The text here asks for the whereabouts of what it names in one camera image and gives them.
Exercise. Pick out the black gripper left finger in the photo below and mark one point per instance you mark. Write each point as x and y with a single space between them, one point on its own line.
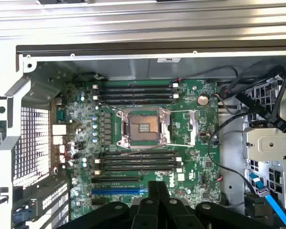
145 214

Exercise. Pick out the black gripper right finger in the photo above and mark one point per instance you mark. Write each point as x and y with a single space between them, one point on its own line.
174 214

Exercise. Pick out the black RAM slot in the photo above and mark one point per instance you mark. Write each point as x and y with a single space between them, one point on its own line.
133 96
133 164
133 86
133 101
133 159
133 154
133 91
133 169

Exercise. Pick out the blue expansion slot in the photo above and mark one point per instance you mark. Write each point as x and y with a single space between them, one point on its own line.
114 191

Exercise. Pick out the long black expansion slot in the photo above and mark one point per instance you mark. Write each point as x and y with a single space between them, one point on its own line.
114 179

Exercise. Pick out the short black expansion slot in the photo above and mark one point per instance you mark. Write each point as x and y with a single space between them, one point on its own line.
99 202

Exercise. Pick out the green motherboard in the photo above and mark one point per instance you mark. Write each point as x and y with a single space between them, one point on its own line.
195 157

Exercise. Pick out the thin metal locking lever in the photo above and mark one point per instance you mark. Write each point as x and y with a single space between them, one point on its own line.
181 144
183 111

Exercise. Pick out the CPU socket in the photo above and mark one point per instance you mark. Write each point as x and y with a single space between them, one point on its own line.
143 126

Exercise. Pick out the round coin battery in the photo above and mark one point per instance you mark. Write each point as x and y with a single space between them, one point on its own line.
202 100

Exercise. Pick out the grey metal disk bay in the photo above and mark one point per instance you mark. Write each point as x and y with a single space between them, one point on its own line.
271 143

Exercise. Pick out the blue card retention clip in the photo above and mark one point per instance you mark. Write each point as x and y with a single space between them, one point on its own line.
23 214

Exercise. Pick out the black disk power connector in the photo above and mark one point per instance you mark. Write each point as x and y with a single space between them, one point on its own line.
252 105

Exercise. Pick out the open PC case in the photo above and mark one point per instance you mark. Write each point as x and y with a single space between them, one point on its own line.
133 66

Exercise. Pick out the white case label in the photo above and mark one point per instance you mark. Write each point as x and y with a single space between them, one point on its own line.
169 59

